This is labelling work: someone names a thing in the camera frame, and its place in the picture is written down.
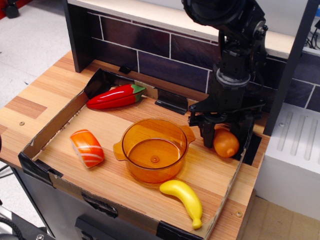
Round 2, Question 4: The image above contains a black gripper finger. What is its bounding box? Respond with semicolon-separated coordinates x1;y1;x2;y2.
230;116;255;157
201;120;216;148

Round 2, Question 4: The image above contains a yellow toy banana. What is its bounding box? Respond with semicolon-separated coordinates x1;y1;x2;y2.
159;180;203;230

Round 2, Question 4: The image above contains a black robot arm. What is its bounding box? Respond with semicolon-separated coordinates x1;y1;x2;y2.
182;0;268;148

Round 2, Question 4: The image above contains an orange toy carrot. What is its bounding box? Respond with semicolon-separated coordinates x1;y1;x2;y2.
213;128;240;158

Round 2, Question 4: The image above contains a red toy chili pepper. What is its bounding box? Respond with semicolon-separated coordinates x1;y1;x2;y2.
86;84;146;110

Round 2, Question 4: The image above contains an orange transparent plastic pot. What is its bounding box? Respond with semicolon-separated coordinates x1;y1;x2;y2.
113;118;196;184

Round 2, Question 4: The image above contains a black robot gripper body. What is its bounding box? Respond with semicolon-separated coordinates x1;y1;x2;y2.
188;71;266;128

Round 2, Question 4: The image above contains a dark brick backsplash shelf unit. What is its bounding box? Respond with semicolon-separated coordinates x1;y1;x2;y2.
63;0;320;134

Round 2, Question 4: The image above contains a salmon sushi toy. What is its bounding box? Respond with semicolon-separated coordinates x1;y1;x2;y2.
69;129;105;169

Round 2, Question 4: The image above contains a cardboard fence with black tape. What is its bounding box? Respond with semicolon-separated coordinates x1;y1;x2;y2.
17;66;267;240

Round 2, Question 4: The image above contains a white grooved side panel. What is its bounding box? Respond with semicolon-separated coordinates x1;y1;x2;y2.
254;103;320;220

